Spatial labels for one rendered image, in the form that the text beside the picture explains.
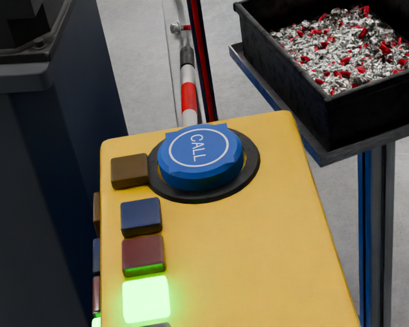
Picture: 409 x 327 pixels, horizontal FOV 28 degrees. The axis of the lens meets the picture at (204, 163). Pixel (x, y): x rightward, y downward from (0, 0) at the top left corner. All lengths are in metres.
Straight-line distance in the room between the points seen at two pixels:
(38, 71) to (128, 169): 0.39
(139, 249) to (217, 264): 0.03
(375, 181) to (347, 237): 0.96
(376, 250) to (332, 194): 0.99
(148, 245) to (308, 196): 0.07
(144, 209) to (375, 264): 0.64
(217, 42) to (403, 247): 1.01
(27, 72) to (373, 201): 0.39
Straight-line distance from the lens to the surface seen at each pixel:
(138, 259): 0.34
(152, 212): 0.36
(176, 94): 0.81
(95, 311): 0.35
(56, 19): 0.81
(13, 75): 0.77
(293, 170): 0.38
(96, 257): 0.37
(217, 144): 0.38
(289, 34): 0.92
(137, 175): 0.38
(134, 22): 2.72
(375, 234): 0.94
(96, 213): 0.40
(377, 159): 0.87
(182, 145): 0.38
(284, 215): 0.35
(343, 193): 1.95
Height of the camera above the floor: 1.32
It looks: 39 degrees down
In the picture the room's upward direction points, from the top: 10 degrees counter-clockwise
